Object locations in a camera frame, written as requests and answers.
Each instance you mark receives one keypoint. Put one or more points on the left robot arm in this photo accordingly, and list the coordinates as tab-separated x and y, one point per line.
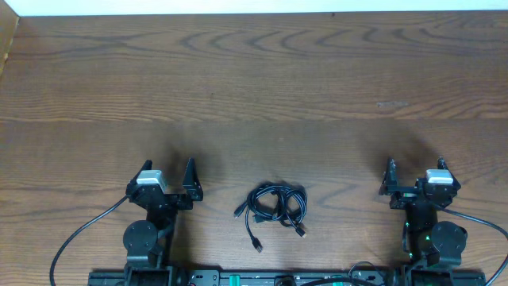
148	241

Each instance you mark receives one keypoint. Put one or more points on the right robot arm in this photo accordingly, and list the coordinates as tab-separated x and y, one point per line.
435	247

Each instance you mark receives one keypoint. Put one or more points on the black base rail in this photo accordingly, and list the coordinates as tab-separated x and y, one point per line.
218	278

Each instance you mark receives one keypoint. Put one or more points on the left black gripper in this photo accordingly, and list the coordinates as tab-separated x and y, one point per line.
171	199

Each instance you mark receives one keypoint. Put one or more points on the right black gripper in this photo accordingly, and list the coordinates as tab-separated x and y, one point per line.
413	191

